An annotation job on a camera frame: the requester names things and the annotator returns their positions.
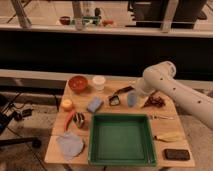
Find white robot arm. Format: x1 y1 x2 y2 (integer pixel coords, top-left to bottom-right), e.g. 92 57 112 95
134 61 213 130

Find white cup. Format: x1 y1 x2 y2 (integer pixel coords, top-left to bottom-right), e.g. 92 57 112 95
92 76 106 91

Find blue sponge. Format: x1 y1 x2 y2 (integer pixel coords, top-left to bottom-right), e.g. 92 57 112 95
87 97 103 113

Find red-orange bowl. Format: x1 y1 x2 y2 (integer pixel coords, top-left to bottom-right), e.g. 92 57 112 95
68 75 88 93

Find red chili pepper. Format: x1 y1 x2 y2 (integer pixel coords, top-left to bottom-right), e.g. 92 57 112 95
64 109 76 132

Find yellow round fruit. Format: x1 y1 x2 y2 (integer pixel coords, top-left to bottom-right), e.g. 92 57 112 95
61 99 73 111

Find green plastic tray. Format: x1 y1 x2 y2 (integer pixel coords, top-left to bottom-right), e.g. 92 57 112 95
88 114 157 167

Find small metal fork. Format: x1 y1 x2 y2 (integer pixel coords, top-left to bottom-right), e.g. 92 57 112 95
149 115 174 120

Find grey-blue cloth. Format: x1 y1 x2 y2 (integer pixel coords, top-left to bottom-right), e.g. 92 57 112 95
56 132 84 160

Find yellow banana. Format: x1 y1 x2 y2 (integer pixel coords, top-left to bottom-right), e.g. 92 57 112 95
154 132 183 142

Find black rectangular block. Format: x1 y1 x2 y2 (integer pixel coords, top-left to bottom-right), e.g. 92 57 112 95
164 149 190 161

